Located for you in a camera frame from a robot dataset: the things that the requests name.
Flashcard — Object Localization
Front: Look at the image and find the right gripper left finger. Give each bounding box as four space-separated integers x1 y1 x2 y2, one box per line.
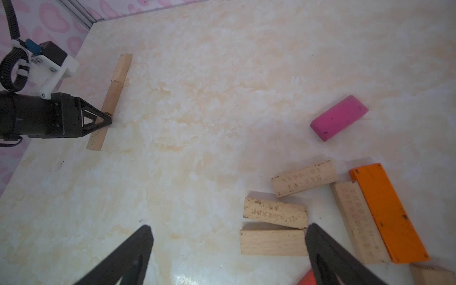
76 225 154 285

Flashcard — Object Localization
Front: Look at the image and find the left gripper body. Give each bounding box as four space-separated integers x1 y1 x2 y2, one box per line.
1 91 80 139

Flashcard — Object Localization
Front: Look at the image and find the orange block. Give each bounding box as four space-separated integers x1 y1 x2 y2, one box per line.
349 163 431 264

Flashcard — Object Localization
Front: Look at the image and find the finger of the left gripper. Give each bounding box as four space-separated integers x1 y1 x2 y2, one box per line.
76 97 112 137

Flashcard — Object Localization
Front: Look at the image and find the natural wood block slanted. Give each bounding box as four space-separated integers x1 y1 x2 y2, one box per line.
331 180 391 264

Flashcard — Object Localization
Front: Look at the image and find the red block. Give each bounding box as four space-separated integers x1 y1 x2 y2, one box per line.
297 269 317 285

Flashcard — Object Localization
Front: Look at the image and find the magenta block far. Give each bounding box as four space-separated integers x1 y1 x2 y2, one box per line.
310 95 369 142

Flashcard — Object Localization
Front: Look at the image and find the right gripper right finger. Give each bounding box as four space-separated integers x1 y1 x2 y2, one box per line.
305 223 386 285

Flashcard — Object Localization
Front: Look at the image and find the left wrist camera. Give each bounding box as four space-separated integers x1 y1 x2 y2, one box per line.
25 39 79 100

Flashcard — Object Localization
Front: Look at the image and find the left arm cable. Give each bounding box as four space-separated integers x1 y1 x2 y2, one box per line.
0 0 31 93

